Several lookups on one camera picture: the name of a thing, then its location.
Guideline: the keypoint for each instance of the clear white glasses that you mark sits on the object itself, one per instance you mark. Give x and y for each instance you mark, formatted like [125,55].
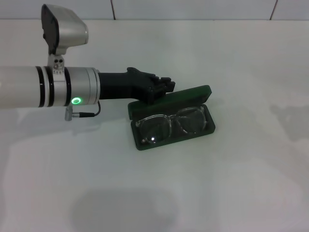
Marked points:
[157,128]

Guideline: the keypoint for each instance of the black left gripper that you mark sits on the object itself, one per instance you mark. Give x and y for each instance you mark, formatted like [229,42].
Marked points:
[120,84]

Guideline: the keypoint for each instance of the green glasses case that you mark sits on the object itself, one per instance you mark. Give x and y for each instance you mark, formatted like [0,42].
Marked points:
[149,106]

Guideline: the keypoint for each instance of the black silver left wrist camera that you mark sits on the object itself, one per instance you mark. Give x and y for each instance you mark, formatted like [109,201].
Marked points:
[65,29]

